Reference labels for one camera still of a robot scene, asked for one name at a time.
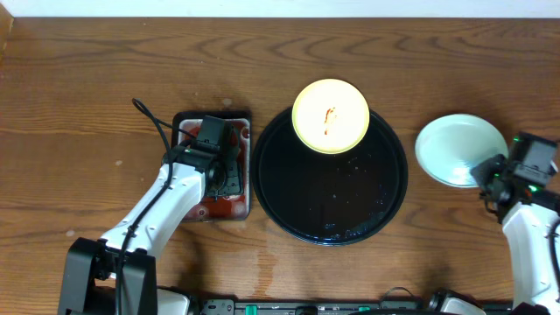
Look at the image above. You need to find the light blue plate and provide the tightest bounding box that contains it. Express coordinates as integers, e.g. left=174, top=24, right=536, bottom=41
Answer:
left=415, top=114, right=508, bottom=188

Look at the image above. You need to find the black rectangular water tray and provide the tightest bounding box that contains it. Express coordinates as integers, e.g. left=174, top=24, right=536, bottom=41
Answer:
left=171, top=110, right=251, bottom=221

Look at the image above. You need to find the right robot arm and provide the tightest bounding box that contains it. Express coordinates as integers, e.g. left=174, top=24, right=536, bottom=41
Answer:
left=471, top=154, right=559, bottom=314

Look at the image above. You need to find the yellow plate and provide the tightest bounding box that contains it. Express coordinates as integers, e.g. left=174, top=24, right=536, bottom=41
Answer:
left=291, top=79, right=370, bottom=155

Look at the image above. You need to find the black round serving tray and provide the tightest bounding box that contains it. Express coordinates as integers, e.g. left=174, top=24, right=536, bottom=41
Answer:
left=250, top=109, right=409, bottom=246

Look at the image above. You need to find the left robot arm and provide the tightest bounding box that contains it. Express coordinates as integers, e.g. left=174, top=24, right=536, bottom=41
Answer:
left=58, top=145, right=250, bottom=314

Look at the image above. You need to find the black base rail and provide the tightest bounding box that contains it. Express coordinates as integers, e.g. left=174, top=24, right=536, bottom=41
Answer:
left=188, top=287, right=514, bottom=315

